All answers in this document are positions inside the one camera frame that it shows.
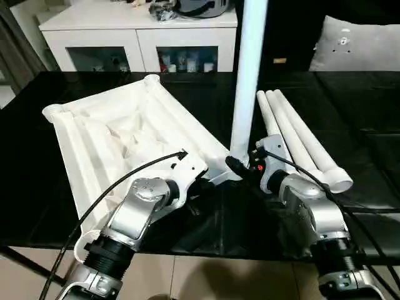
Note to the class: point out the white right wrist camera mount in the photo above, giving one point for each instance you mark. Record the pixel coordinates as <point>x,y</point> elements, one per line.
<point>272,147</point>

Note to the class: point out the black work mat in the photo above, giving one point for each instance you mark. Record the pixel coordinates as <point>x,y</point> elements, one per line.
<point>359,125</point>

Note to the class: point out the white plastic table top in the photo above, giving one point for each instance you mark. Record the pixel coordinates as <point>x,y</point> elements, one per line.
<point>93,140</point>

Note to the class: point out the white patterned jar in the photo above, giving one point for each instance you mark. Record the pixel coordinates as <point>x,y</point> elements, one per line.
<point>192,65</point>

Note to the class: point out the grey helmet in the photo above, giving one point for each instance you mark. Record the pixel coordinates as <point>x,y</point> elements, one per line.
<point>203,7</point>

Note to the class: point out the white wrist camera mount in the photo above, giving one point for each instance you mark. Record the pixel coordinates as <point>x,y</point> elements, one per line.
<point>272,147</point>
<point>187,170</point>

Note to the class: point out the grey cushion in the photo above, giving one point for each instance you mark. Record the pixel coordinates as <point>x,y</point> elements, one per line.
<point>368,56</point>

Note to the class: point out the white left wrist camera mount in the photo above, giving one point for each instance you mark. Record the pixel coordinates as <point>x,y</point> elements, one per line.
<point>187,170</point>

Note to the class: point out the small white cup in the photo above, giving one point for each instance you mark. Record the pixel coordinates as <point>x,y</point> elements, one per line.
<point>208,67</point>

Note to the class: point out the dark round robot body part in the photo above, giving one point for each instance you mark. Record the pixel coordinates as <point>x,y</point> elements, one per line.
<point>150,297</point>

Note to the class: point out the black speaker with gold label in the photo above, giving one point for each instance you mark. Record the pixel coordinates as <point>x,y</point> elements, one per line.
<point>287,31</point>

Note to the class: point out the red packet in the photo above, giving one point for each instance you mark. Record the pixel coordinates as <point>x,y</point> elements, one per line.
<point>163,62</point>

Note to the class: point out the white sideboard with glass doors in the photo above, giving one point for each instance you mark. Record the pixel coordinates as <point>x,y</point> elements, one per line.
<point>137,37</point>

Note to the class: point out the black metal frame leg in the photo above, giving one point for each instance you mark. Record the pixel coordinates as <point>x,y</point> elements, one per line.
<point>34,265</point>

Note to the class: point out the grey curtain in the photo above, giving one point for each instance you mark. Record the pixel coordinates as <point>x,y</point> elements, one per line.
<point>18,47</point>

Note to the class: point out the white plastic table leg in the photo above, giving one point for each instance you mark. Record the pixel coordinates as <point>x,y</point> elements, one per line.
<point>301,125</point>
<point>267,115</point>
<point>289,125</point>
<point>250,78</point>

